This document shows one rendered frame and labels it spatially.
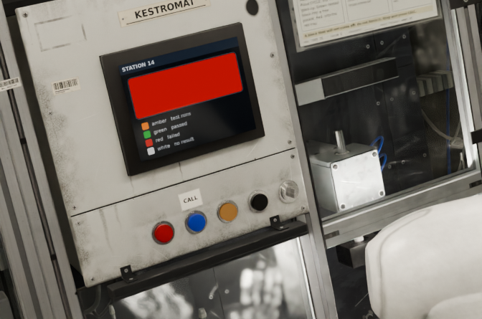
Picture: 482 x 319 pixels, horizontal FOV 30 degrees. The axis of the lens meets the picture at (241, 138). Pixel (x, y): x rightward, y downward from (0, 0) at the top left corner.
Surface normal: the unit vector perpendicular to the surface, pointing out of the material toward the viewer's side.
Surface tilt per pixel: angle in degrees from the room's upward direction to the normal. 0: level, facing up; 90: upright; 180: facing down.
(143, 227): 90
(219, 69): 90
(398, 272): 65
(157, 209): 90
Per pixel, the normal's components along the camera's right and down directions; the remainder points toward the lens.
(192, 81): 0.41, 0.10
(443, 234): -0.26, -0.60
